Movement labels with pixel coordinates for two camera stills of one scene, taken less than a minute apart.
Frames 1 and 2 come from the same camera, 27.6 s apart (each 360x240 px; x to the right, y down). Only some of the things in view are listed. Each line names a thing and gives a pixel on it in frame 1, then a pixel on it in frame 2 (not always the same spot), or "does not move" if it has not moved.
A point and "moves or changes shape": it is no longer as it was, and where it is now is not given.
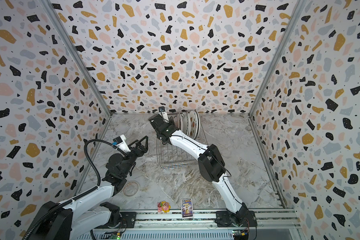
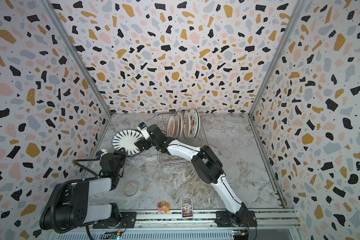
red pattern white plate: [187, 123] → [180, 124]
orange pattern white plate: [189, 123] does not move
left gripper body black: [131, 157] → [117, 159]
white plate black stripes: [180, 120] moves or changes shape
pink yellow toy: [163, 206] does not move
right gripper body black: [157, 122] → [142, 142]
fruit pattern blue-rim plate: [194, 124] does not move
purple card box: [187, 208] does not move
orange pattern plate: [184, 122] → [176, 126]
